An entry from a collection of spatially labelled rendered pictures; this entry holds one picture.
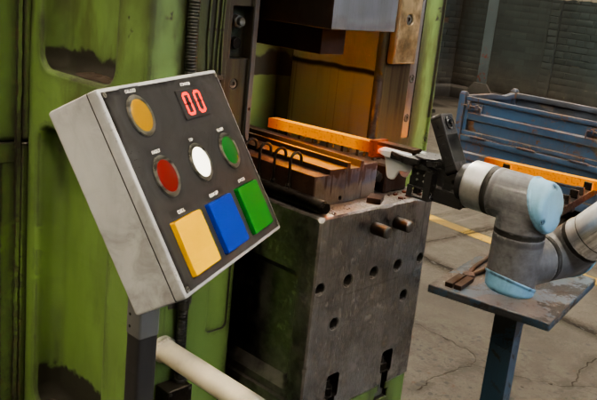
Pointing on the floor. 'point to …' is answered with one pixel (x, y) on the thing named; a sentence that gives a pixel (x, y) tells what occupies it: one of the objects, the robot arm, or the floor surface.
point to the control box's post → (140, 354)
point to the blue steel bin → (530, 133)
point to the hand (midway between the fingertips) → (386, 148)
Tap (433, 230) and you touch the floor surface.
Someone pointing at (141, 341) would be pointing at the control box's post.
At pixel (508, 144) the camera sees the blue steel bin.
